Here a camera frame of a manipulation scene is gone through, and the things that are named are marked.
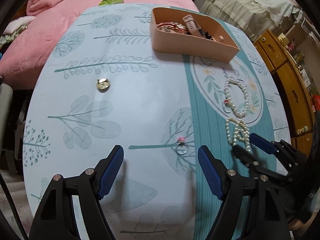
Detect green plastic packet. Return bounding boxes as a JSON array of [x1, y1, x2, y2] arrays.
[[99, 0, 124, 7]]

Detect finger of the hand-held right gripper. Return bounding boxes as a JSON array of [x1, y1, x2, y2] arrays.
[[232, 145, 265, 177], [249, 133, 307, 168]]

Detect silver ring with pink stone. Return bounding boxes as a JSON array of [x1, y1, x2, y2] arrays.
[[174, 136, 188, 155]]

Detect beige lace furniture cover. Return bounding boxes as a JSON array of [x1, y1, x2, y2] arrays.
[[195, 0, 303, 43]]

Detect grey office chair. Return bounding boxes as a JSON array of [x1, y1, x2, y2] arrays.
[[0, 82, 14, 173]]

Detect wooden cabinet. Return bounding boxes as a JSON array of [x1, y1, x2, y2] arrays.
[[252, 29, 320, 150]]

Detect pink rectangular storage box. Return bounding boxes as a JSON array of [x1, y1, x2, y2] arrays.
[[150, 7, 241, 63]]

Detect black cable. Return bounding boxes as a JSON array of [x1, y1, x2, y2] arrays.
[[0, 172, 28, 240]]

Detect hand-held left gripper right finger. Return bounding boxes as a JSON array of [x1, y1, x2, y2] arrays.
[[197, 145, 292, 240]]

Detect pale pink smart band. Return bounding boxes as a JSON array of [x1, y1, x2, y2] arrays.
[[182, 15, 205, 37]]

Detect pile of clothes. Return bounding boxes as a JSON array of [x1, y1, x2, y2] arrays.
[[0, 31, 20, 47]]

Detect small gold round pendant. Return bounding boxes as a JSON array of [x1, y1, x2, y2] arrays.
[[97, 78, 110, 92]]

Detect blue leaf print tablecloth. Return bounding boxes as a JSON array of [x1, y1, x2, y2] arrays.
[[22, 3, 292, 240]]

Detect floral pillow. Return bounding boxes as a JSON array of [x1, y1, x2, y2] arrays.
[[2, 16, 35, 34]]

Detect red braided cord bracelet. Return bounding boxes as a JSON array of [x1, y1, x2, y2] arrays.
[[156, 22, 187, 34]]

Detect long white pearl necklace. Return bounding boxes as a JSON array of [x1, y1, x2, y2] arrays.
[[226, 117, 251, 152]]

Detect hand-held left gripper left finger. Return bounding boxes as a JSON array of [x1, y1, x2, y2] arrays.
[[29, 144, 125, 240]]

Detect pink bed blanket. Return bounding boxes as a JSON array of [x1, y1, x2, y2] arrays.
[[0, 0, 200, 87]]

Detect white pearl bracelet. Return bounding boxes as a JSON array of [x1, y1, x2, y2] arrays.
[[224, 78, 250, 118]]

